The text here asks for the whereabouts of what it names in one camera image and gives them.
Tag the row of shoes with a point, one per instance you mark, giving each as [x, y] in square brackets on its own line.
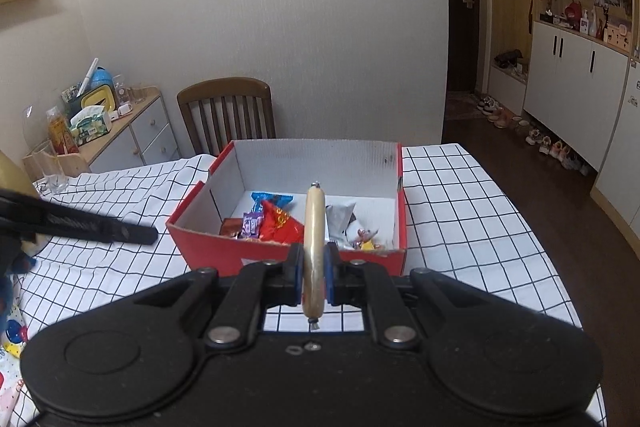
[535, 134]

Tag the dark bag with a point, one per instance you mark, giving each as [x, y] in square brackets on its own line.
[507, 58]

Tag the small glass cup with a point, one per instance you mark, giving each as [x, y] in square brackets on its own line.
[138, 94]
[121, 91]

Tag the yellow box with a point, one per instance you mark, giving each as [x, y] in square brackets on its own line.
[102, 89]

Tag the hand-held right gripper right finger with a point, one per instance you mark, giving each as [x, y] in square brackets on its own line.
[332, 274]

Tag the small white charger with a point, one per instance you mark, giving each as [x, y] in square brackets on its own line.
[121, 112]

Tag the white stick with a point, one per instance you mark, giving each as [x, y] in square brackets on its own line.
[90, 77]

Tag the colourful printed cloth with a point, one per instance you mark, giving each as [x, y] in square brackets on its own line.
[12, 357]

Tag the door rug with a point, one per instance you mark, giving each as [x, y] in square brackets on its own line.
[462, 106]

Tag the green and white tissue pack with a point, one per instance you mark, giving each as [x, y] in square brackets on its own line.
[90, 124]

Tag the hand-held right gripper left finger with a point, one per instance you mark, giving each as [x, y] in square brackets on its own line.
[295, 274]

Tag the dark door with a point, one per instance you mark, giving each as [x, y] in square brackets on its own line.
[462, 47]

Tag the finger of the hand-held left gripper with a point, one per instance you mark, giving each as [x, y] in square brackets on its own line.
[132, 233]

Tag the white shoe bench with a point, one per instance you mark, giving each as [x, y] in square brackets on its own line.
[506, 87]

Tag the person's left hand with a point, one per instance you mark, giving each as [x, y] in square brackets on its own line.
[22, 264]

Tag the brown orange snack packet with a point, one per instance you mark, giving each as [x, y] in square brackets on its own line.
[231, 228]

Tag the purple candy packet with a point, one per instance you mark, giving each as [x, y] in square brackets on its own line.
[251, 226]

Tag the red chips packet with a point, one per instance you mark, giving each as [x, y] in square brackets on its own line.
[280, 229]

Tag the wooden chair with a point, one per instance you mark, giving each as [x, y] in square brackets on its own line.
[225, 92]

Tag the red cardboard box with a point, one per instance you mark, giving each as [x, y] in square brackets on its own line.
[210, 252]

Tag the blue round container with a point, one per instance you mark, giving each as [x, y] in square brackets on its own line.
[103, 77]

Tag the silver snack packet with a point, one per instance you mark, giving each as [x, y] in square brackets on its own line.
[340, 219]

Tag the beige rounded object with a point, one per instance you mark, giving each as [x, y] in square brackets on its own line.
[15, 177]

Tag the white lower cabinet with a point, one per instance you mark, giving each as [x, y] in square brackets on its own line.
[570, 87]

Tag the drinking glass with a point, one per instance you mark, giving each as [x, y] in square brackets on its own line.
[50, 172]

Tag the white and red snack packet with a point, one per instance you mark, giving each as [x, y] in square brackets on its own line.
[370, 238]

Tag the wooden rack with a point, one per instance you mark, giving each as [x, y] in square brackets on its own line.
[75, 164]

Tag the small drawer cabinet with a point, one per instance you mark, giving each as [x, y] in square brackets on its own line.
[150, 142]

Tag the sausage stick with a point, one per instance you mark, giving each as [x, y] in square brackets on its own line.
[315, 227]

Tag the blue snack packet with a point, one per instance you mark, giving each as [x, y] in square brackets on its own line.
[272, 199]

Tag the orange bottle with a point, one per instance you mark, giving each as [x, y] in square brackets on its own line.
[64, 137]

